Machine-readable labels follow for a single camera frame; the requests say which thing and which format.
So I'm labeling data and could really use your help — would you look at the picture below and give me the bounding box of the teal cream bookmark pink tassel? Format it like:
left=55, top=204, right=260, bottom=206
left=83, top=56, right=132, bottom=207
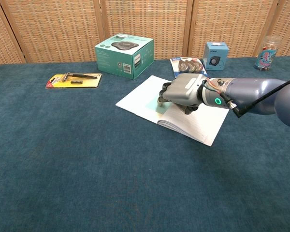
left=145, top=95, right=171, bottom=116

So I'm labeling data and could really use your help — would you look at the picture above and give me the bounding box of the white notebook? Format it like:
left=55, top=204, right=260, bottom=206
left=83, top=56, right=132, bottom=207
left=115, top=75, right=230, bottom=147

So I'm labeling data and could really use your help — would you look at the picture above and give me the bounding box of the teal speakerphone carton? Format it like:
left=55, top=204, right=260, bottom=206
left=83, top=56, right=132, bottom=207
left=94, top=33, right=154, bottom=80

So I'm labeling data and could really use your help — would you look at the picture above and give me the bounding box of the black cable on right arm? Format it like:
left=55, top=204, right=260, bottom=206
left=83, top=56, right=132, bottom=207
left=232, top=76, right=290, bottom=118

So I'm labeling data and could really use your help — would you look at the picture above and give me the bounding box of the clear jar with colourful label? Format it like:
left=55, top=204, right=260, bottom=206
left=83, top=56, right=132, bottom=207
left=254, top=35, right=282, bottom=72

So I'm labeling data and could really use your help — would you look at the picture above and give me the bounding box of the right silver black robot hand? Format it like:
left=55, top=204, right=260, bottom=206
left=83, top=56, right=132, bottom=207
left=156, top=73, right=210, bottom=116

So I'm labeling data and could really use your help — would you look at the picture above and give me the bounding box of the small blue speaker box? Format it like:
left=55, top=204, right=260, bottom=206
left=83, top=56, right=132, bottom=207
left=203, top=41, right=230, bottom=71

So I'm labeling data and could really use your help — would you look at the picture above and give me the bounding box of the blue correction tape blister pack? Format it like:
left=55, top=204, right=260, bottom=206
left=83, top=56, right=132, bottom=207
left=170, top=57, right=210, bottom=78

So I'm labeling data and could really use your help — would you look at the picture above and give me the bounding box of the yellow razor blister pack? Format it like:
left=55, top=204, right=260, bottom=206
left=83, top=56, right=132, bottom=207
left=45, top=72, right=102, bottom=89

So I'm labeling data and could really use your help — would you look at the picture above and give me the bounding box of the wicker folding screen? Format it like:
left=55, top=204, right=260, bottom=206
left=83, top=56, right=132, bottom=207
left=0, top=0, right=290, bottom=65

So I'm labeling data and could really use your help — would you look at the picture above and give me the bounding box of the teal carpet table mat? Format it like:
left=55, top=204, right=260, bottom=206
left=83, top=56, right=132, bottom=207
left=0, top=56, right=290, bottom=232

